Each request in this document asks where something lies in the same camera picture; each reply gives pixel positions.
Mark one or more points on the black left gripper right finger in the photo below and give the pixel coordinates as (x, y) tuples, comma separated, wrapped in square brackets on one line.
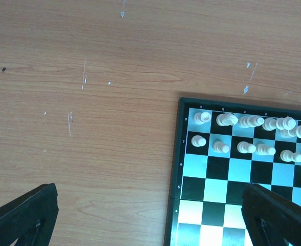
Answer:
[(270, 218)]

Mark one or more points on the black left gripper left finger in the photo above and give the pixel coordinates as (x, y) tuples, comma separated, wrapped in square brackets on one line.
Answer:
[(30, 219)]

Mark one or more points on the black white chess board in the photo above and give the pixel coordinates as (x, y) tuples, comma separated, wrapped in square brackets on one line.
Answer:
[(206, 190)]

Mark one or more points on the white king piece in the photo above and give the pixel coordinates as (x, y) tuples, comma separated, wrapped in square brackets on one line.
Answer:
[(295, 132)]

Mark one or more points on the white queen piece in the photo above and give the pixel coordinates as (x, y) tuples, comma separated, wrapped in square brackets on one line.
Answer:
[(285, 123)]

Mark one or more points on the white bishop piece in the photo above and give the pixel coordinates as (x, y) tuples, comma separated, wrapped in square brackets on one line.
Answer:
[(250, 121)]

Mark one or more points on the white knight piece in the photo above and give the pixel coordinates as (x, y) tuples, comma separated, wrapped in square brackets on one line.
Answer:
[(226, 119)]

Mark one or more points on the white rook piece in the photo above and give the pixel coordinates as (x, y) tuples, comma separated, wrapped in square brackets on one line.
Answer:
[(202, 117)]

